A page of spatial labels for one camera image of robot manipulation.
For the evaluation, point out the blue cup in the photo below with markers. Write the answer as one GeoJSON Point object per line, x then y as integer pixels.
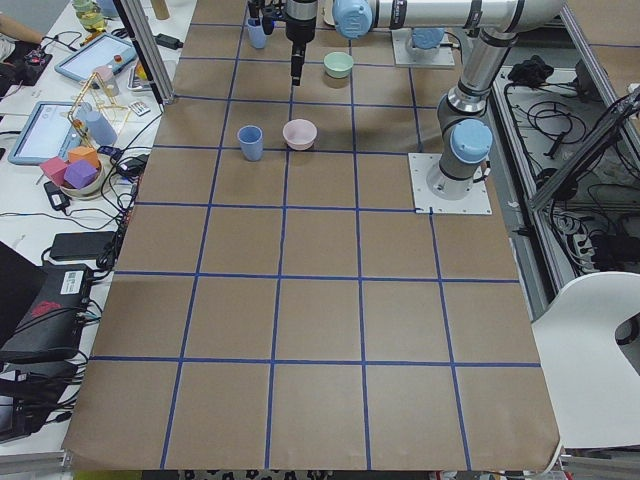
{"type": "Point", "coordinates": [250, 138]}
{"type": "Point", "coordinates": [100, 128]}
{"type": "Point", "coordinates": [257, 36]}

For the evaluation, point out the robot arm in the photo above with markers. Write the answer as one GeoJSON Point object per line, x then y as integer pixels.
{"type": "Point", "coordinates": [497, 24]}
{"type": "Point", "coordinates": [352, 19]}

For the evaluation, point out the green bowl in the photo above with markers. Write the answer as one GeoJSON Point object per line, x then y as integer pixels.
{"type": "Point", "coordinates": [338, 65]}

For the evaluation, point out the pink bowl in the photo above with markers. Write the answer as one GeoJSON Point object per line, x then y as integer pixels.
{"type": "Point", "coordinates": [299, 134]}

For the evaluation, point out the black power adapter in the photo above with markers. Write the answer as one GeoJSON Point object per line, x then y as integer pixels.
{"type": "Point", "coordinates": [168, 41]}

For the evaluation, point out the pink cup on desk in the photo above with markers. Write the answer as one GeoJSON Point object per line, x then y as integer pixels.
{"type": "Point", "coordinates": [105, 73]}

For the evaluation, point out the blue cup on rack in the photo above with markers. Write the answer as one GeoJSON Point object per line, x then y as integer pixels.
{"type": "Point", "coordinates": [100, 128]}

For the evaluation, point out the bowl of foam blocks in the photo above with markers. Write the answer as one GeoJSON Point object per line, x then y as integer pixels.
{"type": "Point", "coordinates": [80, 176]}

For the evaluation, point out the white chair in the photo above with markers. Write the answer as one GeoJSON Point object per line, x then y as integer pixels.
{"type": "Point", "coordinates": [593, 387]}

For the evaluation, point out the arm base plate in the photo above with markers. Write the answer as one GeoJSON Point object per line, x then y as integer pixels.
{"type": "Point", "coordinates": [422, 48]}
{"type": "Point", "coordinates": [435, 193]}

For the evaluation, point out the aluminium frame post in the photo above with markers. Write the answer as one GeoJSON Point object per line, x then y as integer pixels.
{"type": "Point", "coordinates": [135, 22]}

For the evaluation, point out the gold wire rack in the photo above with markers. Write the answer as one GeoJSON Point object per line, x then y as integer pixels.
{"type": "Point", "coordinates": [93, 95]}

